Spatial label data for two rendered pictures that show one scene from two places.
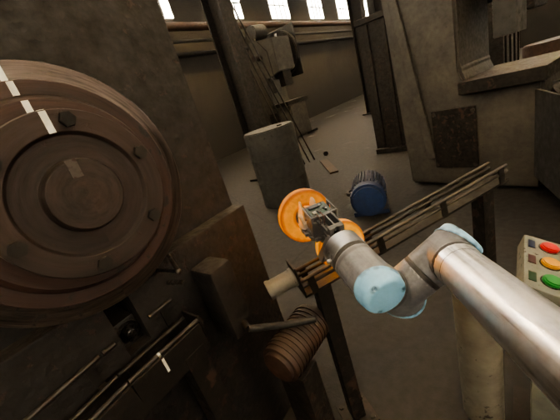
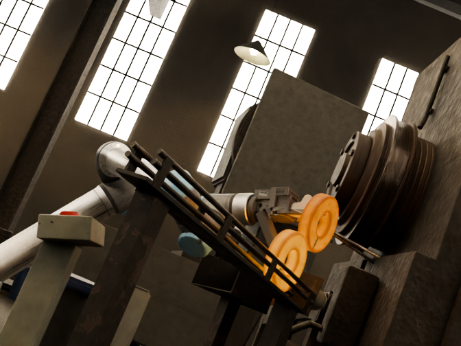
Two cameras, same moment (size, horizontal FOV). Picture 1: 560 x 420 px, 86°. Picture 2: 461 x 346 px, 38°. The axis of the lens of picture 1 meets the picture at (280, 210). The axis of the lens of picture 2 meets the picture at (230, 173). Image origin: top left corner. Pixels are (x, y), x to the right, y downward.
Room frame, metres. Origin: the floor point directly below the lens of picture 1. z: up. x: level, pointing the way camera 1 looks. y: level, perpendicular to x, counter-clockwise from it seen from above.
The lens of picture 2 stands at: (1.91, -1.43, 0.56)
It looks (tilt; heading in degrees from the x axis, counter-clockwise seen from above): 10 degrees up; 138
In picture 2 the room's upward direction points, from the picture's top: 23 degrees clockwise
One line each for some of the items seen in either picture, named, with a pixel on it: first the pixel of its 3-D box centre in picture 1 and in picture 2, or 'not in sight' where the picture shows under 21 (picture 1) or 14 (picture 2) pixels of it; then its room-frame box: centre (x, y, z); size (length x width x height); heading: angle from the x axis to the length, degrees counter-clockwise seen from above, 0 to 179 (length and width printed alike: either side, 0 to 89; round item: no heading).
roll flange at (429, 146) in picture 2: not in sight; (395, 192); (0.65, 0.45, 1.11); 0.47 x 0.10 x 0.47; 138
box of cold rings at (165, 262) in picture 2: not in sight; (143, 295); (-1.90, 1.73, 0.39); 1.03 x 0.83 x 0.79; 52
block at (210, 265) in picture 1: (222, 297); (348, 309); (0.78, 0.24, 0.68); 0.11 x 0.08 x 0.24; 48
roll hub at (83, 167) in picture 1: (82, 194); (346, 171); (0.53, 0.32, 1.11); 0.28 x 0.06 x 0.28; 138
